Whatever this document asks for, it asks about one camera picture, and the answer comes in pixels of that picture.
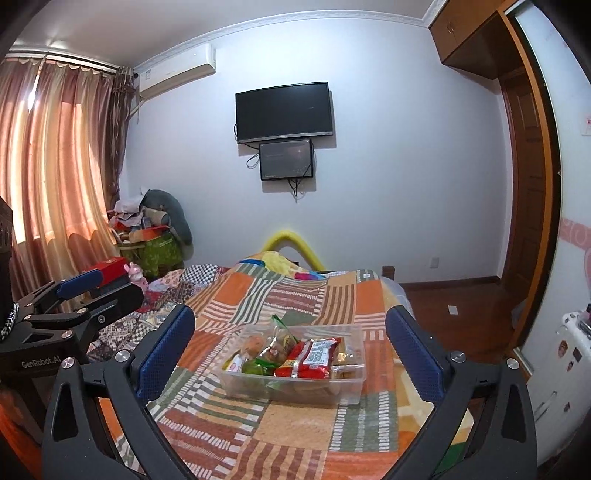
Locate green-topped mooncake bag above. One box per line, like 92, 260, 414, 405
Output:
256, 315, 298, 368

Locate green box clutter pile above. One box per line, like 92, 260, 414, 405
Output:
107, 189, 193, 280

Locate pink orange curtain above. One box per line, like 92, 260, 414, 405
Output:
1, 58, 133, 298

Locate green wrapped cake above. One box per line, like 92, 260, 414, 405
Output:
242, 359, 277, 376

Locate yellow foil snack packet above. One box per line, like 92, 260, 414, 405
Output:
222, 351, 245, 373

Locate small wall monitor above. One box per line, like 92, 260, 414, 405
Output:
259, 139, 315, 181

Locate red gift box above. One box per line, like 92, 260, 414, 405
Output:
83, 257, 129, 289

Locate white sticker cabinet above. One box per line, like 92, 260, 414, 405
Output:
515, 3, 590, 462

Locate red instant noodle packet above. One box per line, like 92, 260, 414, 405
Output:
273, 337, 341, 380

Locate clear plastic storage bin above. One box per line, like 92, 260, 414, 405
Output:
215, 319, 367, 406

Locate black wall television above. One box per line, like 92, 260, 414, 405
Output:
235, 82, 335, 144

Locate patchwork orange green blanket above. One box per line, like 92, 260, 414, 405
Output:
87, 262, 477, 480

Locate clear bag orange cookies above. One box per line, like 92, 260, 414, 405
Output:
240, 334, 266, 361

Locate brown wooden wardrobe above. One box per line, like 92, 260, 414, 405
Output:
427, 0, 560, 351

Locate pink plush toy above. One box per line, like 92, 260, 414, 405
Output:
123, 262, 148, 292

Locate white air conditioner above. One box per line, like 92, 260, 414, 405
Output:
138, 43, 216, 100

